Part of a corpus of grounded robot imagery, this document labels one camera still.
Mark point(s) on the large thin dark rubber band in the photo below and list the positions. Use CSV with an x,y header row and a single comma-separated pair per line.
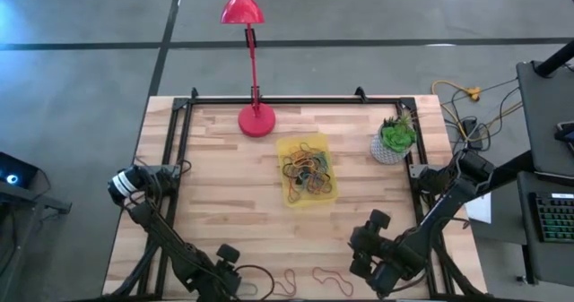
x,y
273,284

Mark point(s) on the white paper sheet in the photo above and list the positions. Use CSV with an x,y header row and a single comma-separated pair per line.
x,y
480,208

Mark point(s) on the black power strip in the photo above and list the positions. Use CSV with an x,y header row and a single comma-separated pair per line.
x,y
471,132

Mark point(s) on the black desk leg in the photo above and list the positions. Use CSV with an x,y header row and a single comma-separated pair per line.
x,y
515,169

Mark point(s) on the yellow translucent plastic bin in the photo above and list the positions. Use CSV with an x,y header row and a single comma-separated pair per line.
x,y
329,193

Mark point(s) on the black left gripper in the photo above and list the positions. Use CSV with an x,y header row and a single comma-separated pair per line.
x,y
215,279

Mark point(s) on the black smartphone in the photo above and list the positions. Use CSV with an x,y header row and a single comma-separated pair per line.
x,y
566,134

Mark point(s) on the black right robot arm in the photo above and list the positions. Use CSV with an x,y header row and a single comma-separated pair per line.
x,y
448,203

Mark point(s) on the red rubber band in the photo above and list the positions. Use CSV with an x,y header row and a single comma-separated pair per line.
x,y
314,273
274,288

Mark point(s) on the red desk lamp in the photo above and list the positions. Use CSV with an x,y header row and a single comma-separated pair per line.
x,y
256,120

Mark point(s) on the backlit black keyboard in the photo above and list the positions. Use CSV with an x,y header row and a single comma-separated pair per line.
x,y
556,217

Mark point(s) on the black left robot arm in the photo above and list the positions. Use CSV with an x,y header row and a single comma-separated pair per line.
x,y
166,244

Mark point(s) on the grey desk top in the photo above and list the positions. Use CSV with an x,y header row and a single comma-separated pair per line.
x,y
547,114
538,261

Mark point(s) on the succulent in patterned white pot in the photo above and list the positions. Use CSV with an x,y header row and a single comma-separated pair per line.
x,y
397,136

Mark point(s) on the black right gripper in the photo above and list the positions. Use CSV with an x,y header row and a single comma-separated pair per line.
x,y
367,248

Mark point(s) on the black equipment stand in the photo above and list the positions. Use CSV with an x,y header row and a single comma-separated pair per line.
x,y
27,199

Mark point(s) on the blue rubber band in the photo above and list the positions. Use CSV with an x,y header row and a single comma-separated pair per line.
x,y
257,289

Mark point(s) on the black box with blue light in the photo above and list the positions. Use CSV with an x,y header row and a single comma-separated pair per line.
x,y
13,172

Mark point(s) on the black pole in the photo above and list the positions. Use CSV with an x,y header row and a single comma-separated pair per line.
x,y
556,59

